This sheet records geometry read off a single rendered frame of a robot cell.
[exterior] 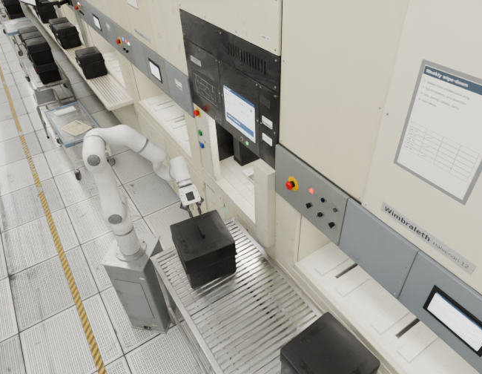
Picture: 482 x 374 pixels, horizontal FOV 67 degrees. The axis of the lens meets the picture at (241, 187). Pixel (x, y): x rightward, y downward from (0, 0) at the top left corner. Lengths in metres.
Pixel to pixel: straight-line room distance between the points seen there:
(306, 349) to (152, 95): 2.87
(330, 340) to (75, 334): 2.00
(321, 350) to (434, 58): 1.15
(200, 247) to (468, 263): 1.23
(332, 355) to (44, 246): 2.85
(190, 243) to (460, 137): 1.38
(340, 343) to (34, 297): 2.51
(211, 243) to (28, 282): 2.01
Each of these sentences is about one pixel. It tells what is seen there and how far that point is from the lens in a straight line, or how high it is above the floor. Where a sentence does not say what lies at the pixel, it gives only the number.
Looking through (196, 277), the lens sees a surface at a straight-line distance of 2.03.
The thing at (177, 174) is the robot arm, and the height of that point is 1.29.
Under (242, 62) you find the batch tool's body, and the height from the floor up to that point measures 1.85.
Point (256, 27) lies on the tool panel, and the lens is 1.55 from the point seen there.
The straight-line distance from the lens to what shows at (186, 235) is 2.01.
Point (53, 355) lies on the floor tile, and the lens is 3.09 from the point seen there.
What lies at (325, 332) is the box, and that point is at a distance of 1.68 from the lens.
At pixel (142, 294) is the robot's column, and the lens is 2.50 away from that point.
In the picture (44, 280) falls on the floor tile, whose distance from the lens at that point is 3.52.
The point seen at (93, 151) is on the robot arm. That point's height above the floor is 1.55.
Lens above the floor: 2.49
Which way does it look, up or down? 41 degrees down
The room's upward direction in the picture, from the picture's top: 4 degrees counter-clockwise
